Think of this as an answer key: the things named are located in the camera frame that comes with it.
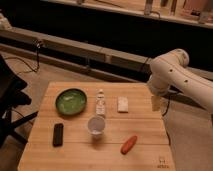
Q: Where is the black eraser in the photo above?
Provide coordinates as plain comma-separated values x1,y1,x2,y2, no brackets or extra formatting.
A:
53,123,64,147

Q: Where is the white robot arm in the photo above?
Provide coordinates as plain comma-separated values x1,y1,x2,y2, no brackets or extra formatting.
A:
147,49,213,114

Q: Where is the white sponge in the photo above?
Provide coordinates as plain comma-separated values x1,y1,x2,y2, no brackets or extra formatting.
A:
117,97,128,113

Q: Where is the orange carrot toy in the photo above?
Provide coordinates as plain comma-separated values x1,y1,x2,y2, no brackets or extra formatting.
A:
120,136,138,154

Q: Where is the small white bottle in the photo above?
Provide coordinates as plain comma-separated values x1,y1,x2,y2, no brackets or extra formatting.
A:
95,89,106,117

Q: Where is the clear plastic cup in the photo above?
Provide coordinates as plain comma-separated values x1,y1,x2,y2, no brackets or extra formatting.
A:
87,116,105,139

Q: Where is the green bowl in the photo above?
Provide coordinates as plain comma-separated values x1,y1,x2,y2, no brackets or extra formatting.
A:
55,88,87,116

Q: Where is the black office chair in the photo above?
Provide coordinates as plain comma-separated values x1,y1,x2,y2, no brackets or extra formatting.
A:
0,54,38,148

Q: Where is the black cable on floor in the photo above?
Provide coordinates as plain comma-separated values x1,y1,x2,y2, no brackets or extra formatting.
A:
3,39,44,75

